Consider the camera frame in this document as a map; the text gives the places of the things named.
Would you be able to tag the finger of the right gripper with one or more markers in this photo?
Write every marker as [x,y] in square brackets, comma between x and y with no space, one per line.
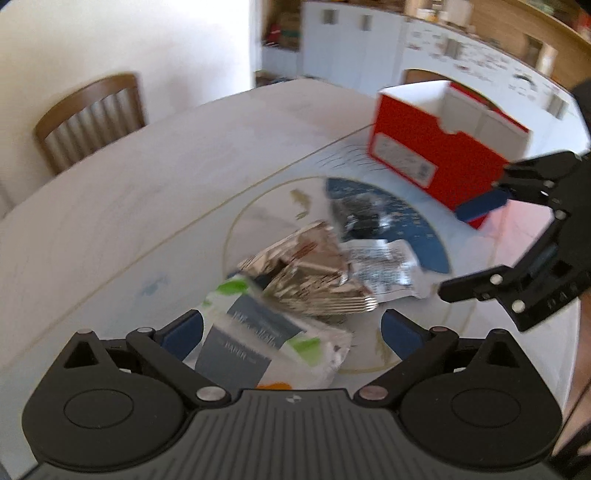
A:
[486,285]
[481,205]

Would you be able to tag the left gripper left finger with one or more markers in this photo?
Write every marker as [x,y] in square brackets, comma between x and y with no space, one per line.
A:
[160,354]

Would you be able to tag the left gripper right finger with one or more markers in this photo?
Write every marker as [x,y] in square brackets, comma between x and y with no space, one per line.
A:
[423,354]

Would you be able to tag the white tissue pack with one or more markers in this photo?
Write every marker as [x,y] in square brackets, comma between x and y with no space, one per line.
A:
[248,343]

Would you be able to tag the white printed sachet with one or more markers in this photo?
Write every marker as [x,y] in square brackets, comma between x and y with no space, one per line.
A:
[390,270]

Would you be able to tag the red cardboard box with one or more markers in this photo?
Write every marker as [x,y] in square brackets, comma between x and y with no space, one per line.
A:
[447,140]

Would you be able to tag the black wrapped snack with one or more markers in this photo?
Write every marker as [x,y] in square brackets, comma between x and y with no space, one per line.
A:
[361,216]

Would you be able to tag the silver foil snack bag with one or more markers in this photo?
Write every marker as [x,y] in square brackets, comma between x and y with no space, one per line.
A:
[308,273]

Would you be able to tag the wooden chair right side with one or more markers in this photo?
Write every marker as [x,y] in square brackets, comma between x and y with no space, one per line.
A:
[412,76]

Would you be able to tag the wooden chair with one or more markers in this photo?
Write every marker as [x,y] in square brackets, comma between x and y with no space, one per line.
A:
[89,119]
[412,76]

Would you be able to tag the wooden chair far side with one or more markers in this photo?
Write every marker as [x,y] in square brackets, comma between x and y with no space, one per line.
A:
[89,119]

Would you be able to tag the white wall cabinets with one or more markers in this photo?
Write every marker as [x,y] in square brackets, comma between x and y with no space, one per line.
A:
[367,50]

